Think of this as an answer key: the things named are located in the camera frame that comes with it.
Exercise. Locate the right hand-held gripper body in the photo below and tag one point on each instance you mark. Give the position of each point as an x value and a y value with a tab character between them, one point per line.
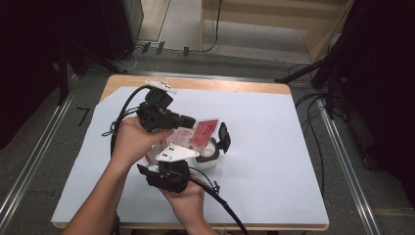
173	176

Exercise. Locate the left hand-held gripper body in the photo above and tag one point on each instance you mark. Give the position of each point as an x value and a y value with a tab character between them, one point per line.
156	116

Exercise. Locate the black cabinet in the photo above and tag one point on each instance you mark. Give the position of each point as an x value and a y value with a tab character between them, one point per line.
119	26

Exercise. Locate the person's right hand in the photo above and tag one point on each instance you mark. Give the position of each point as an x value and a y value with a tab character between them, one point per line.
187	204

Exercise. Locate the white paper sheet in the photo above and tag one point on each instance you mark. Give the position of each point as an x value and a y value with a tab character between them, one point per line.
261	169

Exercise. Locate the black metal stand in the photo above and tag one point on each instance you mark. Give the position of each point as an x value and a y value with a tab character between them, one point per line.
331	84
63	75

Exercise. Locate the red and white pouch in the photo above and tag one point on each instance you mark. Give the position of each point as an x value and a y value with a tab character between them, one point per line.
204	133

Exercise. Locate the wooden table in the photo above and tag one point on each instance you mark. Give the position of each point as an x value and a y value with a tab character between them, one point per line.
212	84

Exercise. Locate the person's left hand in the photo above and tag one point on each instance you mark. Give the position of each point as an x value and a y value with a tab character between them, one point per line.
133	143

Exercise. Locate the dark curtain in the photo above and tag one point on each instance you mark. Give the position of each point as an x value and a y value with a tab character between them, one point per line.
385	81
29	65

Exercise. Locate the metal floor rail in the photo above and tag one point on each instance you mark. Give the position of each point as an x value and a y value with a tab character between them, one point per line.
36	156
349	169

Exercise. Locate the black rounded object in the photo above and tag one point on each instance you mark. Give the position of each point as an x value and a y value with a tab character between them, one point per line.
116	226

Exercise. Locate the clear container with black lid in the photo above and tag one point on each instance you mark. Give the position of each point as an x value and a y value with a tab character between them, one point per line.
208	163

